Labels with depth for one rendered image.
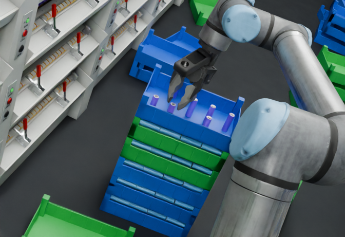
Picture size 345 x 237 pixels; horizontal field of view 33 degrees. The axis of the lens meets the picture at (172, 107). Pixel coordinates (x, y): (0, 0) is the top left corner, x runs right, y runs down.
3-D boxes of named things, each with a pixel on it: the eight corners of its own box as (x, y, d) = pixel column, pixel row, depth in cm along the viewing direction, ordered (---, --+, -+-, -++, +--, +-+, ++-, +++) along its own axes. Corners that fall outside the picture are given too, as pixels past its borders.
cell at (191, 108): (191, 114, 180) (198, 98, 176) (190, 117, 178) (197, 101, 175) (186, 112, 180) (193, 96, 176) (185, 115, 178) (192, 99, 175)
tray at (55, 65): (93, 51, 209) (115, 26, 201) (1, 136, 158) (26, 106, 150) (50, 12, 206) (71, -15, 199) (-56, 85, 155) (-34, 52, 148)
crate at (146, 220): (192, 202, 210) (199, 187, 205) (183, 242, 193) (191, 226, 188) (114, 172, 209) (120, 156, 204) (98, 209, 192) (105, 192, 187)
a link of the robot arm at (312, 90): (407, 163, 96) (311, 19, 156) (341, 141, 94) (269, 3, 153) (370, 215, 101) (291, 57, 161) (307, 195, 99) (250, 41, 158)
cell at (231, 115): (227, 129, 180) (235, 113, 177) (226, 132, 179) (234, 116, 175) (221, 127, 180) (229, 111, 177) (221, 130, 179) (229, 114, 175)
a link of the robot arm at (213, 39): (225, 37, 158) (198, 19, 161) (215, 53, 159) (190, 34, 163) (238, 39, 165) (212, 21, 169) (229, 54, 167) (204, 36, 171)
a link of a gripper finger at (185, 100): (193, 113, 173) (205, 85, 170) (183, 114, 167) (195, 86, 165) (185, 108, 174) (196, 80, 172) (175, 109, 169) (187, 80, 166)
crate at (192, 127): (234, 117, 188) (244, 98, 184) (229, 153, 171) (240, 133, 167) (148, 83, 187) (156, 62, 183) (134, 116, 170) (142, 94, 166)
